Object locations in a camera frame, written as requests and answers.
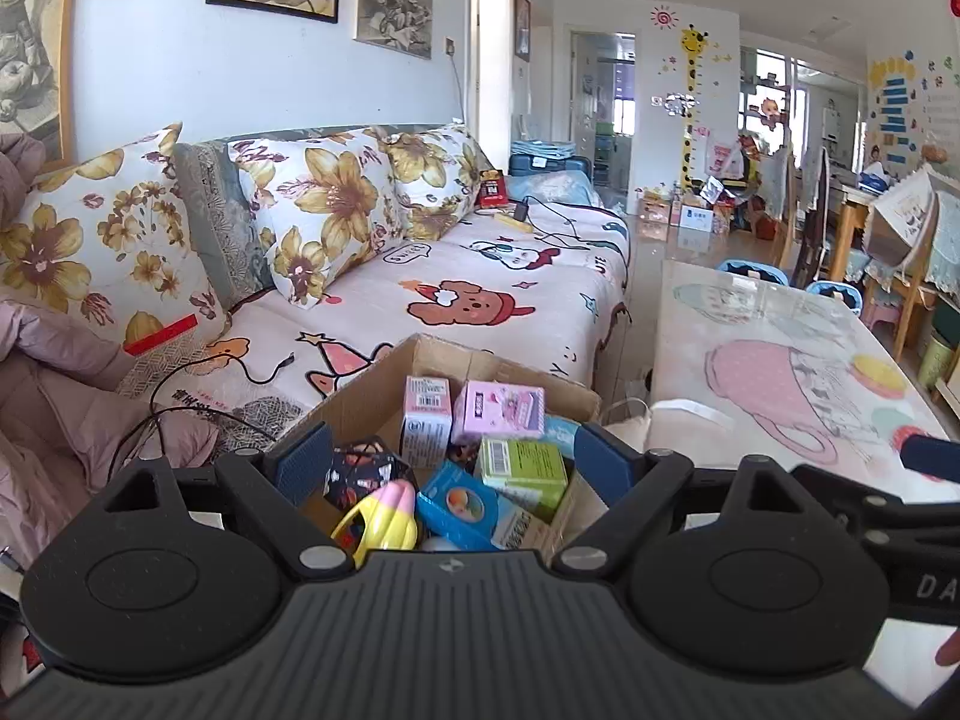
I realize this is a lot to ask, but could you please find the green medicine box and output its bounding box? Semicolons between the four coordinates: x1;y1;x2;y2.
476;436;569;522

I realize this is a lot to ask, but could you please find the green trash bin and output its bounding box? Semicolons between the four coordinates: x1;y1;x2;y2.
919;334;957;391

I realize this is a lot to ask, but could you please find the white door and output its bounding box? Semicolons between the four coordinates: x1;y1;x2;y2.
571;34;597;173

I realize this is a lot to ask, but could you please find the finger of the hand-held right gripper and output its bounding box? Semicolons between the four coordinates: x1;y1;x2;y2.
898;427;960;485
795;463;960;541

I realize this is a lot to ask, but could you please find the blue tissue pack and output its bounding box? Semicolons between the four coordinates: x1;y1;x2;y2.
541;414;582;462

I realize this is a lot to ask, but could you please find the pink stool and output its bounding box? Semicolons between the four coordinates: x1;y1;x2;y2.
862;300;908;331

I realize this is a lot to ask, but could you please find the wooden dining table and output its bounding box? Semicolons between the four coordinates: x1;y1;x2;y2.
829;184;886;282

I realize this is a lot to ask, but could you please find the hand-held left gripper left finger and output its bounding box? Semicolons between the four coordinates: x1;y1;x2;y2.
94;421;353;582

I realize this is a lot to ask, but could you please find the light blue quilt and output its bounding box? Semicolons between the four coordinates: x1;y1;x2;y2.
502;171;601;207

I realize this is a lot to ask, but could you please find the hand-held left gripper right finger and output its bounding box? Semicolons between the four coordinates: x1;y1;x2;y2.
551;422;818;578

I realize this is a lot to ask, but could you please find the black suitcase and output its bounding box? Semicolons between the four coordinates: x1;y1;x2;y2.
508;156;593;181

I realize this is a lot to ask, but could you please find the grey green patterned cushion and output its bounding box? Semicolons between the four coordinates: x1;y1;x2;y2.
174;141;275;312

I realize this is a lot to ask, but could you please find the black space print cube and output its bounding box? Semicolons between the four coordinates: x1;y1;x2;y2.
324;444;417;522

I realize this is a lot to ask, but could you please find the large framed cartoon drawing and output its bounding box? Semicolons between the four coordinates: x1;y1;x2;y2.
0;0;80;173

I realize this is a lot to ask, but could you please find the pink white small box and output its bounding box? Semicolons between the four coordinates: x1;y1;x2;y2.
401;376;455;470

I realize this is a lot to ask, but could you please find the chair draped with clothes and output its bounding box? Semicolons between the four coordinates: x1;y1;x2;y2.
757;142;833;286

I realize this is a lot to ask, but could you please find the giraffe height chart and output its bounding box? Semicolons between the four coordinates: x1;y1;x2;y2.
677;24;713;188

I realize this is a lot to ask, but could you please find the blue child chair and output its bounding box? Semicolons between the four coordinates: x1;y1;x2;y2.
806;281;862;312
716;259;788;287

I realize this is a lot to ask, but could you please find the white cloth bag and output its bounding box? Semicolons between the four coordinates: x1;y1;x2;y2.
604;397;732;458

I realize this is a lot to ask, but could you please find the wooden chair with cloth covers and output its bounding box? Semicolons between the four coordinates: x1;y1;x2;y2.
862;165;960;361

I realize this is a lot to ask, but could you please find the sofa with cartoon cover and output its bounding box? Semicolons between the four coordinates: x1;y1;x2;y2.
0;120;631;511

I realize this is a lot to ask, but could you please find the yellow pink plastic toy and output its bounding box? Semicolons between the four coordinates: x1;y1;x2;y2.
330;481;417;567

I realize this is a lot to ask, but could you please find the blue medicine box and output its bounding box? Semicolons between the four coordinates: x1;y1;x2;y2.
416;460;537;552

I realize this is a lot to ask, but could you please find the blue striped wall display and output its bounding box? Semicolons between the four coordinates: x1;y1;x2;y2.
866;52;960;166

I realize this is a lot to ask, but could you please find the pink down jacket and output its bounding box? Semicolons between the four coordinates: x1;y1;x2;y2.
0;131;226;578

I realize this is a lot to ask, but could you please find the pink toy box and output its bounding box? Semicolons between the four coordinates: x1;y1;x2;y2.
451;380;546;445

